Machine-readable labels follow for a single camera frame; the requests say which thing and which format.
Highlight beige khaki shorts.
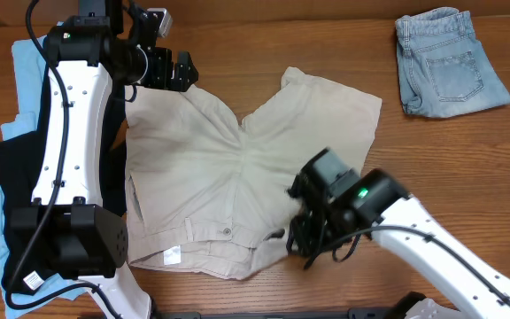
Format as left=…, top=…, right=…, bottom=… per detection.
left=126, top=67, right=382, bottom=280

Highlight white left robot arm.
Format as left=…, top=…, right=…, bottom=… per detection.
left=0, top=1, right=198, bottom=318

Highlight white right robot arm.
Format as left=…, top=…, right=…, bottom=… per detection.
left=287, top=169, right=510, bottom=318

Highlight light blue shirt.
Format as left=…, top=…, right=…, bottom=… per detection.
left=0, top=39, right=86, bottom=319

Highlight black garment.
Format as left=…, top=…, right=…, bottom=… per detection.
left=0, top=73, right=127, bottom=289

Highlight light blue denim shorts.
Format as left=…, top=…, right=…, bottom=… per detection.
left=395, top=7, right=510, bottom=119

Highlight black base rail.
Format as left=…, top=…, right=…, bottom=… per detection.
left=151, top=307, right=390, bottom=319

